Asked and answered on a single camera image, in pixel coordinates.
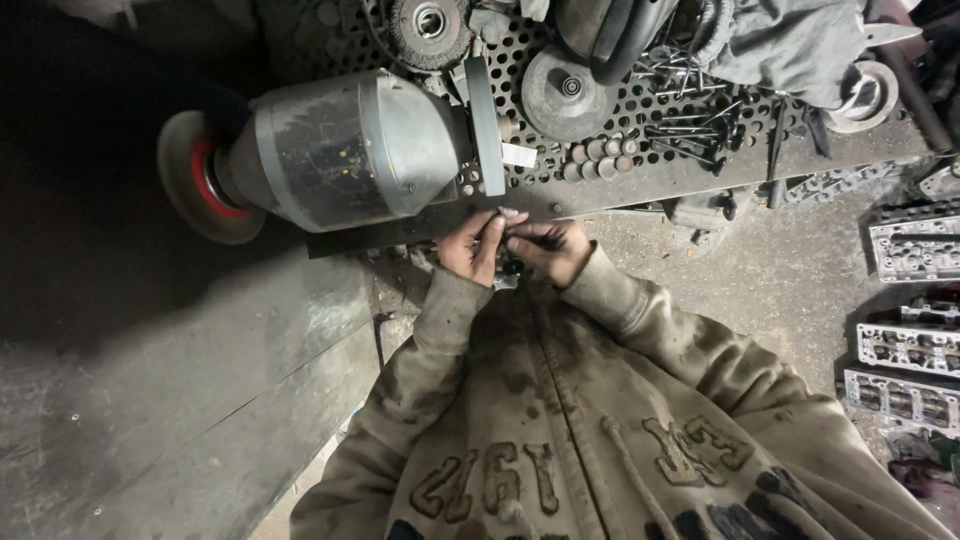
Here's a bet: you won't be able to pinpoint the person's right hand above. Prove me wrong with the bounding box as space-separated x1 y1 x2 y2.
504 219 596 291

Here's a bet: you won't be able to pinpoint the person's left hand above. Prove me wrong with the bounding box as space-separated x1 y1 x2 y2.
436 208 530 288

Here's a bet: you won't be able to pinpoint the small metal engine valve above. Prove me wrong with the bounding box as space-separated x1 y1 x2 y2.
492 210 528 292

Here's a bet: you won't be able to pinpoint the white tool rest plate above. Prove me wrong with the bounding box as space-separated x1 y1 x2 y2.
500 141 540 170

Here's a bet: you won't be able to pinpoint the grey grinding wheel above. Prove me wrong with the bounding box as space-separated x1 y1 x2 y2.
462 56 508 198

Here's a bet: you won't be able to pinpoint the group of small round discs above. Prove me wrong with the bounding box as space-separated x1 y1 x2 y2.
560 135 643 184

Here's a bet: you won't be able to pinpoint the grey flat grinding disc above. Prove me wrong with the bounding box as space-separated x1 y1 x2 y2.
520 46 621 144

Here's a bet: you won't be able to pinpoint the grey bench grinder motor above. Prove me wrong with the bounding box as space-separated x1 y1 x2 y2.
223 69 472 234

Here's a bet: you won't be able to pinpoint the pile of engine valves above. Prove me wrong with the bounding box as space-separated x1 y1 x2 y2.
632 43 753 172

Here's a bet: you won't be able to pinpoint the dirty grey-brown hoodie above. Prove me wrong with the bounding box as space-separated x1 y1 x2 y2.
288 241 957 540

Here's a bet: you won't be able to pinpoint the dark metal rod tool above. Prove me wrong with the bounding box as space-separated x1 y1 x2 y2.
764 97 790 210

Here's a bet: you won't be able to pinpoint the buffing wheel with red hub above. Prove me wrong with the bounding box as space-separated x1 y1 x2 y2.
156 110 269 246

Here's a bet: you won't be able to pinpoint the long grey cylinder head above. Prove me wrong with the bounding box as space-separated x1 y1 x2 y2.
783 157 925 206

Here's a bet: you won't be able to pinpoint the grey dirty cloth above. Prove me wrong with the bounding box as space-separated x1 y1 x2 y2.
688 0 873 111

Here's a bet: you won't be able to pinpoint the aluminium cylinder head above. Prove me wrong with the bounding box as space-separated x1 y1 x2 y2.
916 156 960 202
855 296 960 378
843 363 960 440
867 201 960 285

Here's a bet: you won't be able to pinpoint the dark metal pipe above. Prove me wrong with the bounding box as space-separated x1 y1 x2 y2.
872 41 956 156

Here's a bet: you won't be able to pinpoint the pointed metal blade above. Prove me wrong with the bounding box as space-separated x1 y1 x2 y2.
862 22 924 48

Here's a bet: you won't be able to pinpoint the dark metal bracket part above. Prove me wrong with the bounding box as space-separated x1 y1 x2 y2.
663 187 741 231

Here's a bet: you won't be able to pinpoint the round wire brush wheel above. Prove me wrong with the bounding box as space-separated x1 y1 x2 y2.
385 0 474 75

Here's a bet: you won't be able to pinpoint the black rubber hose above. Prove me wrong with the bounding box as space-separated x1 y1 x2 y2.
553 0 681 86

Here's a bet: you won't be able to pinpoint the white worn ring wheel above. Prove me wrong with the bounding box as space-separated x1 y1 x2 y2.
820 60 900 135

